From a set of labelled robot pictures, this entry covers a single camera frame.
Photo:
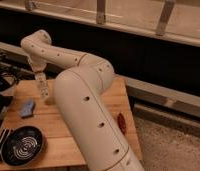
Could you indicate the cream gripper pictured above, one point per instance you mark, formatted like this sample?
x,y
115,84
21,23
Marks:
x,y
38,65

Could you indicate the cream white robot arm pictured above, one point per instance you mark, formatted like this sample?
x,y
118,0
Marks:
x,y
77,94

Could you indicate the red bottle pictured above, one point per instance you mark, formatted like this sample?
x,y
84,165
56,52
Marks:
x,y
121,123

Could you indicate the blue folded cloth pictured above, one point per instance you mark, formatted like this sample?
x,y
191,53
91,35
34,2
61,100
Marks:
x,y
27,109

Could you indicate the black round pan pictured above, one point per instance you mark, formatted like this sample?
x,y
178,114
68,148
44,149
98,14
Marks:
x,y
22,146

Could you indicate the wooden cutting board table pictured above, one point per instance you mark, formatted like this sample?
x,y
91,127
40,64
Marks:
x,y
59,148

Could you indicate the metal bracket left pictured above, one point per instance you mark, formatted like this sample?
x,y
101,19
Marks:
x,y
29,5

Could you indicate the metal bracket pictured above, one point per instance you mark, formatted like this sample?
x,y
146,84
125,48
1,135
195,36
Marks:
x,y
29,5
101,12
164,17

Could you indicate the metal bracket centre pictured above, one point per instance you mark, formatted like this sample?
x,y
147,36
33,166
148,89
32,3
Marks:
x,y
101,12

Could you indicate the metal bracket right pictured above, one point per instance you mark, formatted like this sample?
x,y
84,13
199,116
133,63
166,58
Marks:
x,y
164,17

